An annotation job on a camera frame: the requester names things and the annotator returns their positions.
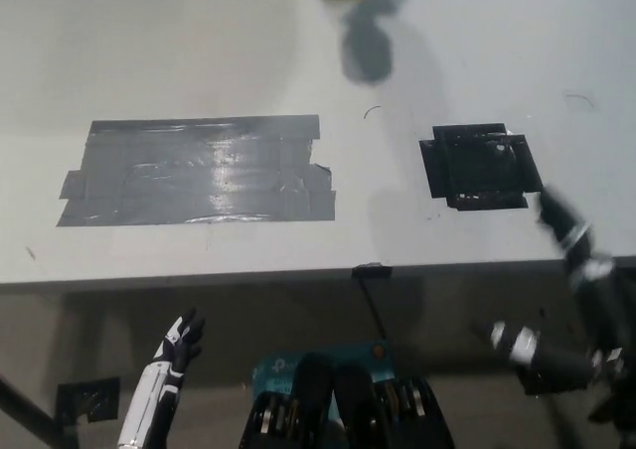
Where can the robot torso black teal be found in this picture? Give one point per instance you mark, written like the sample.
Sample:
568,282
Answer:
348,404

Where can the black floor tape patch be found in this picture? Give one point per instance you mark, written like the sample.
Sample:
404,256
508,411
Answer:
89,397

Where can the black metal table leg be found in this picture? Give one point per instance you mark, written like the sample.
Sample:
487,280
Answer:
30,404

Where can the grey duct tape patch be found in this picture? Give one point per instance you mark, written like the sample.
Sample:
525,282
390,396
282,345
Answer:
199,171

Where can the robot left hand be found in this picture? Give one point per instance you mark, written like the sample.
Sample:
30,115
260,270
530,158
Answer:
179,342

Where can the black tape square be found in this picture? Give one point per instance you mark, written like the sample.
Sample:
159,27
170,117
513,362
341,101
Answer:
479,168

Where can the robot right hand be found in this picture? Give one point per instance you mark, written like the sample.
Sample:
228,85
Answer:
603,310

